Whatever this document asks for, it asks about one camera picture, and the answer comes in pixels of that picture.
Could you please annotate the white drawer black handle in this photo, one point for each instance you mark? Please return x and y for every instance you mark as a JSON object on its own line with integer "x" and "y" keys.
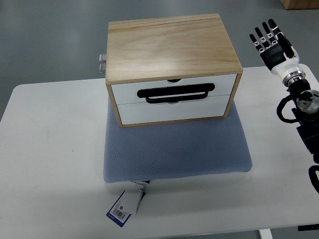
{"x": 137, "y": 92}

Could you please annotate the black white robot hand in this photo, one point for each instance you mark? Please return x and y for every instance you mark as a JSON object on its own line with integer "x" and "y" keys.
{"x": 277, "y": 53}

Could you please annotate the metal table clamp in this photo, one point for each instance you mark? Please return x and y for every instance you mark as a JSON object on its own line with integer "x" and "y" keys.
{"x": 102, "y": 63}

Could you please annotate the white table leg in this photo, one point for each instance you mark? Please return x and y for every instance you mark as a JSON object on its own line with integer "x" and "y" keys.
{"x": 265, "y": 234}

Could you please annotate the wooden drawer cabinet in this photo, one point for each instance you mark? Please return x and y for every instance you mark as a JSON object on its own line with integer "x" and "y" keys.
{"x": 172, "y": 49}

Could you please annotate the black table bracket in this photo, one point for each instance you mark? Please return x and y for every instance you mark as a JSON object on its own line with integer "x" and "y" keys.
{"x": 308, "y": 227}

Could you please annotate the wooden box corner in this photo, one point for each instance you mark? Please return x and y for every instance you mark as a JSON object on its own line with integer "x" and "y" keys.
{"x": 300, "y": 4}

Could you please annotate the blue mesh cushion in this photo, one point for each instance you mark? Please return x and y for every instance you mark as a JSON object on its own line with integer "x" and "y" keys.
{"x": 174, "y": 150}

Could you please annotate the blue white price tag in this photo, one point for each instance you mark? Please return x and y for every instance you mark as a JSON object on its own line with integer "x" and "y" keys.
{"x": 128, "y": 202}

